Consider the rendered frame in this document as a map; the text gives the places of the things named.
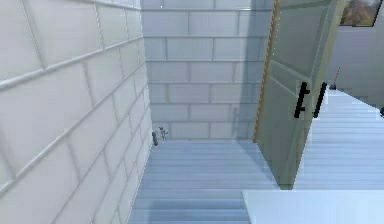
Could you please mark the small grey metal object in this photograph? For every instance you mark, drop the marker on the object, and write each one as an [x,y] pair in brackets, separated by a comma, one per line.
[158,135]

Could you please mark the pale green room door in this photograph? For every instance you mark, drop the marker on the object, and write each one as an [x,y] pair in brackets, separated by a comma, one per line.
[286,100]

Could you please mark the framed landscape picture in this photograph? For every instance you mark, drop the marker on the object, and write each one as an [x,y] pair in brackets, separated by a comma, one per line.
[361,12]

